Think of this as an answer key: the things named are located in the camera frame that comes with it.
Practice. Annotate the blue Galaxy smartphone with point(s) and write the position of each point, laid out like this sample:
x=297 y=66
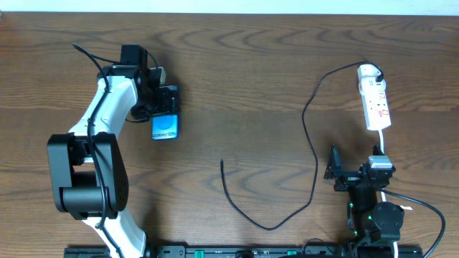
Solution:
x=165 y=127

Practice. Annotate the white power strip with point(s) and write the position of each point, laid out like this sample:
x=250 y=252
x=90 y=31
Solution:
x=374 y=100

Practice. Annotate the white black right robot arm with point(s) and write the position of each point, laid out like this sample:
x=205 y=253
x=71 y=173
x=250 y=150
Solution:
x=375 y=223

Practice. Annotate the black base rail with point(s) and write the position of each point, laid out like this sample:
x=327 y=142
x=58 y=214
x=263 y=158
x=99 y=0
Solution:
x=249 y=252

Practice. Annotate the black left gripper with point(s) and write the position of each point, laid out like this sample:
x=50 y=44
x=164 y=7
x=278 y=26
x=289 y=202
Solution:
x=167 y=100

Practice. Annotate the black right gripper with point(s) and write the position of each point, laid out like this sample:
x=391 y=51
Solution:
x=352 y=178

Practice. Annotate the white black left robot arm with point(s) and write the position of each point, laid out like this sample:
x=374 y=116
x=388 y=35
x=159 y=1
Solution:
x=88 y=175

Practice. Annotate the white USB charger adapter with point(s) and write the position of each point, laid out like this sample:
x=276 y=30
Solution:
x=367 y=73

